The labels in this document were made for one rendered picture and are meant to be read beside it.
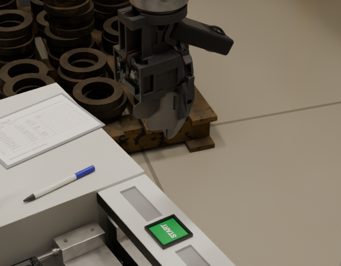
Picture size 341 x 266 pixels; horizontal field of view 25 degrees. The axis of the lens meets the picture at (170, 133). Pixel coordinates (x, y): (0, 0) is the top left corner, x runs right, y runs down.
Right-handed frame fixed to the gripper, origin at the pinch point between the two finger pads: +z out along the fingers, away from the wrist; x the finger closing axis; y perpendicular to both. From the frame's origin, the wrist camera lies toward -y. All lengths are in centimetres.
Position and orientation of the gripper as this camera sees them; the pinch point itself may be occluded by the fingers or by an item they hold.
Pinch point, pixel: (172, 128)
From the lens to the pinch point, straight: 109.4
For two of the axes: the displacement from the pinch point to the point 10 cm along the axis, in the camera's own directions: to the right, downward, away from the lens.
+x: 5.4, 4.8, -6.9
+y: -8.4, 3.1, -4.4
